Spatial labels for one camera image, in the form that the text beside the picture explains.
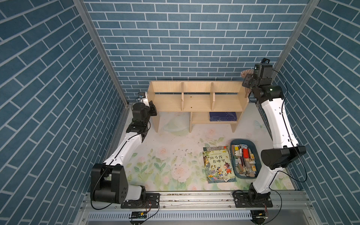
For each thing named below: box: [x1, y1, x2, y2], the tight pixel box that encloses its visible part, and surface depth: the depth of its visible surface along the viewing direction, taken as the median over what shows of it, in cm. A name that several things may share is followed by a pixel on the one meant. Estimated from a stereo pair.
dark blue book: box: [209, 111, 238, 122], surface depth 95 cm
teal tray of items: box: [230, 139, 263, 180], surface depth 88 cm
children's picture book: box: [202, 146, 237, 184], surface depth 87 cm
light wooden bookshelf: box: [146, 81, 249, 133], surface depth 88 cm
